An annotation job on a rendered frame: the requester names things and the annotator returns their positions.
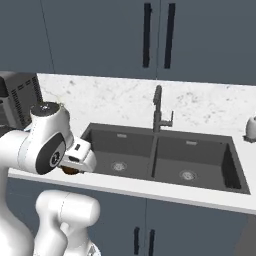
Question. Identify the dark grey tap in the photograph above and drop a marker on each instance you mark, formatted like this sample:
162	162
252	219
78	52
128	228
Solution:
157	113

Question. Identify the dark grey double sink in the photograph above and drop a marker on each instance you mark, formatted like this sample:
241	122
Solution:
186	160

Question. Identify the white round jar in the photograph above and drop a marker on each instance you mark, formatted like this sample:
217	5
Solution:
251	128

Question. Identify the blue-grey base cupboard door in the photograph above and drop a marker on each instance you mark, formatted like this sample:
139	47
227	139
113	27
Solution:
116	216
193	230

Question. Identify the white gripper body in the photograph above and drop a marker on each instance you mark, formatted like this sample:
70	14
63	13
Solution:
87	164

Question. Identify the blue-grey wall cupboard door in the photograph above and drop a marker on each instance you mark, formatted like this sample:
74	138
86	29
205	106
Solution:
100	36
20	33
213	40

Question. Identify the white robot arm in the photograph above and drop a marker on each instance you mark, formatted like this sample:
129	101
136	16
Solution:
20	150

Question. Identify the brown bowl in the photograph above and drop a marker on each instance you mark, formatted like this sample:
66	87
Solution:
70	171

